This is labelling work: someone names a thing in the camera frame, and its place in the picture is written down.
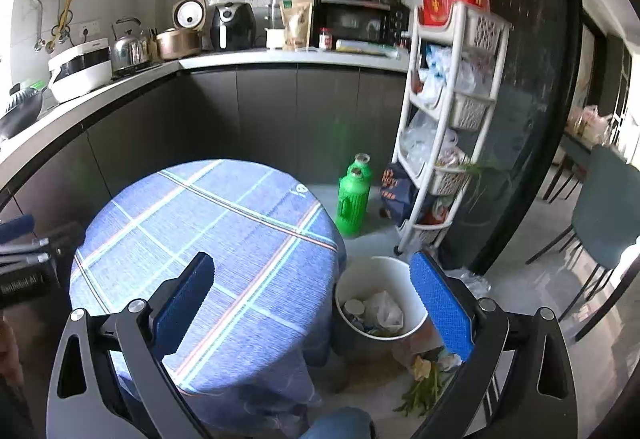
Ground white trash bin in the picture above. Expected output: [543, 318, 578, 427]
[332, 256, 427, 361]

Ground clear plastic bag on floor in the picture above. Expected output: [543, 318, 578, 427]
[445, 268, 491, 299]

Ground vegetable scraps on floor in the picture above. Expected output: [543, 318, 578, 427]
[395, 353, 462, 416]

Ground blue plaid tablecloth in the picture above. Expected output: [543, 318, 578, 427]
[68, 160, 345, 428]

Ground dark blue snack bag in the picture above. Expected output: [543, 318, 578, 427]
[380, 163, 418, 227]

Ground green thermos front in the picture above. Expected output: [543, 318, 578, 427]
[335, 166, 370, 237]

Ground green thermos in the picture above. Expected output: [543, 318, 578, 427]
[347, 153, 372, 184]
[335, 166, 370, 237]

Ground green thermos rear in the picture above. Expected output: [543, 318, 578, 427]
[347, 153, 372, 184]

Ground black wok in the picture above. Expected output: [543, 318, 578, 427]
[0, 84, 42, 140]

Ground teal dining chair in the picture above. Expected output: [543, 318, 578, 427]
[524, 143, 640, 325]

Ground white multicooker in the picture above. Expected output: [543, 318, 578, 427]
[48, 38, 113, 103]

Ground steel kettle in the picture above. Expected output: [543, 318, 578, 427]
[111, 17, 151, 76]

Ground white storage rack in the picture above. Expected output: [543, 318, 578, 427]
[392, 0, 511, 256]

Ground red lid jar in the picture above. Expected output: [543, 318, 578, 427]
[318, 28, 333, 50]

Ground black air fryer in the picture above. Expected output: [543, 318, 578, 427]
[209, 2, 256, 52]

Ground white rice cooker lid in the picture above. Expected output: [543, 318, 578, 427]
[171, 0, 207, 32]

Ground black microwave oven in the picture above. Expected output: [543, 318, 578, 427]
[310, 0, 410, 48]

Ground brown paper bag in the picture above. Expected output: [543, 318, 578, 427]
[280, 0, 314, 50]

